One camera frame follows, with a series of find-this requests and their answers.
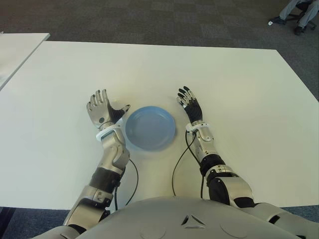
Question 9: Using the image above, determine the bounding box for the white side table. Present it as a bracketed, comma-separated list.
[0, 32, 50, 91]

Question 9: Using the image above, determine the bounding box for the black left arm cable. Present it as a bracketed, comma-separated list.
[113, 159, 139, 212]

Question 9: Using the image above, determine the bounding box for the blue round plate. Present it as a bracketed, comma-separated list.
[124, 106, 177, 151]

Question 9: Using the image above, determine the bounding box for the seated person in grey trousers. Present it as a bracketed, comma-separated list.
[278, 0, 319, 35]

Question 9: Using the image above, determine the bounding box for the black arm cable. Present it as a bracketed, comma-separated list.
[113, 159, 139, 212]
[171, 131, 209, 200]

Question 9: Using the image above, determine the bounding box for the grey robot torso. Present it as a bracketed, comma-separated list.
[47, 195, 305, 239]

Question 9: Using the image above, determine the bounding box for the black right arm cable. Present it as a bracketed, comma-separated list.
[171, 131, 209, 200]

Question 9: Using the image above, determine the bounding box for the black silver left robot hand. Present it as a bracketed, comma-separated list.
[86, 89, 132, 129]

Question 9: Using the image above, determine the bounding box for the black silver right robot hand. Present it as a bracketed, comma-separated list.
[176, 86, 203, 124]

